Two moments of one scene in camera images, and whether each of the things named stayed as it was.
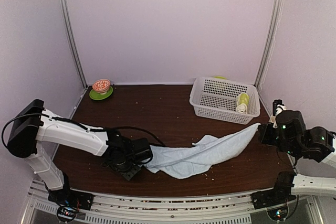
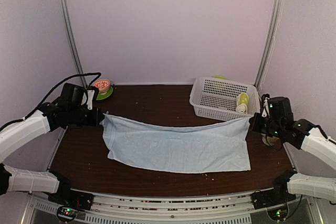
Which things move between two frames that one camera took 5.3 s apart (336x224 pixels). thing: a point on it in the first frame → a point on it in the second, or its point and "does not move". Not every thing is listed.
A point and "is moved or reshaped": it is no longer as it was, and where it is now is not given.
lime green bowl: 220,77 does not move
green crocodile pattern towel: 242,102 does not move
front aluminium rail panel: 224,208 does not move
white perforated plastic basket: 225,99 does not move
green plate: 97,96 does not move
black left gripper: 129,175 → 95,120
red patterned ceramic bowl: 101,86 does not move
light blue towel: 184,162 is moved or reshaped
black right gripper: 264,138 → 254,123
